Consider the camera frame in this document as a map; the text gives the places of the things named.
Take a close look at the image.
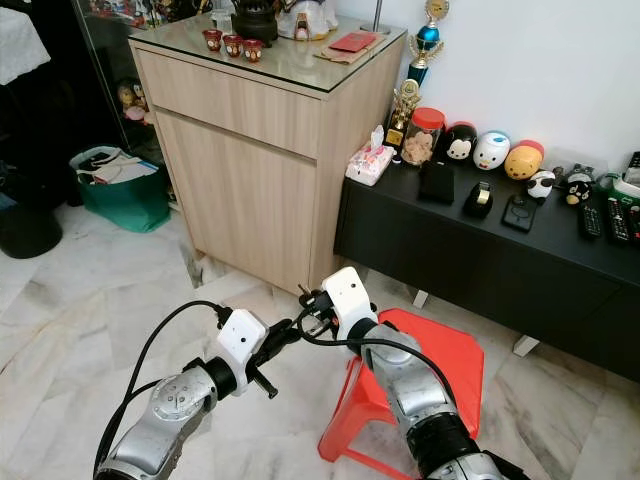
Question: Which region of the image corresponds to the black incense pot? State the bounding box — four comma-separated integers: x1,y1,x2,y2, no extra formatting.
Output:
232,0,281,47

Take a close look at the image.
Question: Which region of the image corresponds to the black mouse plush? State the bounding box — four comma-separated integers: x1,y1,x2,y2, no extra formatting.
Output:
443,122,479,163

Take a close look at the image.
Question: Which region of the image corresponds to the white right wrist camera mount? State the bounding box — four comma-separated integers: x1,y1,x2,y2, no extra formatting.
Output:
322,266,383,351

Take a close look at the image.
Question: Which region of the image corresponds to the black and white toy figure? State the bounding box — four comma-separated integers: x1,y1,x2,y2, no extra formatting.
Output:
564,164,597,207

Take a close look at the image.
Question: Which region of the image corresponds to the pink tissue pack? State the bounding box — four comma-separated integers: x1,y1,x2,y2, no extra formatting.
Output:
345,126,396,187

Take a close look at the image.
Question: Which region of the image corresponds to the small gold trophy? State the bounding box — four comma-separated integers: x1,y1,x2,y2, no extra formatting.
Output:
388,80,423,149

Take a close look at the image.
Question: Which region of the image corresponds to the beige cloth tote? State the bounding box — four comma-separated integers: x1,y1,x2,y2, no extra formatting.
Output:
78,150,159,187

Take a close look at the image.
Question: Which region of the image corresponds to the yellow bear plush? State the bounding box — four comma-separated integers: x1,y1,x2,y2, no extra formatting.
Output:
505,140,547,182

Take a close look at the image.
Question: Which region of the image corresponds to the white lace cloth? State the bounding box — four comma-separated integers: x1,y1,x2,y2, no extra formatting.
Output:
0,8,53,86

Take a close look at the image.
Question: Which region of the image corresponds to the glass display cabinet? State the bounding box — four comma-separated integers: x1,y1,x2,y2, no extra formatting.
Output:
75,0,176,206

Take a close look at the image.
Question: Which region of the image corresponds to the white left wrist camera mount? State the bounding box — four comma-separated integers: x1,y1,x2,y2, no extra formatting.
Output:
218,308,271,397

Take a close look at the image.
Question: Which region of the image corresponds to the white ceramic figurine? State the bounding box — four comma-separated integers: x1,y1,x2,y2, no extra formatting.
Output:
278,0,339,41

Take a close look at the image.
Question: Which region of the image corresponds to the blue and gold trophy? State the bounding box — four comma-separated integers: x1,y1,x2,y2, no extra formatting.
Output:
408,0,451,86

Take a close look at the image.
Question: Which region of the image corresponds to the white duck plush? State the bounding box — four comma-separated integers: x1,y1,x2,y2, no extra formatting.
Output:
473,131,513,171

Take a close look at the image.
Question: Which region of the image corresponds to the black low console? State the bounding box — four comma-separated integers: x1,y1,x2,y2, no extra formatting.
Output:
333,165,640,381

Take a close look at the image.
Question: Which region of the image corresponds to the small green object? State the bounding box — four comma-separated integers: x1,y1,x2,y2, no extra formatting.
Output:
597,172,629,197

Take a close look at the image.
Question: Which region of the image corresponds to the black tape dispenser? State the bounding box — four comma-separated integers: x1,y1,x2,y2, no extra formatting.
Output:
463,182,497,219

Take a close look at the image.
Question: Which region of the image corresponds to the small panda figure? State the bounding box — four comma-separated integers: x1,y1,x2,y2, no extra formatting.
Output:
528,170,559,201

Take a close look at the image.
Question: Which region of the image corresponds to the red envelope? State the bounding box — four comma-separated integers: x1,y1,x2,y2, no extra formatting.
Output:
328,32,379,53

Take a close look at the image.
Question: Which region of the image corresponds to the black pouch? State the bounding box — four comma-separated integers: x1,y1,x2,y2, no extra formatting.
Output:
418,160,457,207

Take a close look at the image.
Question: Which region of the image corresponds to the light wooden cabinet glass top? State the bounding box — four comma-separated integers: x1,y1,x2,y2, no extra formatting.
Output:
130,18,408,296

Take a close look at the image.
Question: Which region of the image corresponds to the green shopping bag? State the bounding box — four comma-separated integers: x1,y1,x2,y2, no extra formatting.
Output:
70,146,171,234

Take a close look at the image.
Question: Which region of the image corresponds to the black flat device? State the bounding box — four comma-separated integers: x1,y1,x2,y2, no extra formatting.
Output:
502,194,541,234

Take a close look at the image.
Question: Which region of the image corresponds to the black round bin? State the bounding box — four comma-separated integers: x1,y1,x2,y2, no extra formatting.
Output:
0,200,64,259

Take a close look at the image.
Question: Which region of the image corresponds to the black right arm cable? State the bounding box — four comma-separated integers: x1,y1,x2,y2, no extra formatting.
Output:
300,308,486,401

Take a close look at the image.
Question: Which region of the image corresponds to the red plastic stool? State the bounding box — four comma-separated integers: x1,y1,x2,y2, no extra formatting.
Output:
318,308,486,466

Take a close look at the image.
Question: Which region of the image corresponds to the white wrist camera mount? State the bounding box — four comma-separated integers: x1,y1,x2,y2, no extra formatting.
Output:
322,266,383,351
218,308,271,397

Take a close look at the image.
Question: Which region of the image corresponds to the clear jar red lid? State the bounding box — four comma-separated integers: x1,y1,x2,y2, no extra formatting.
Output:
400,107,447,168

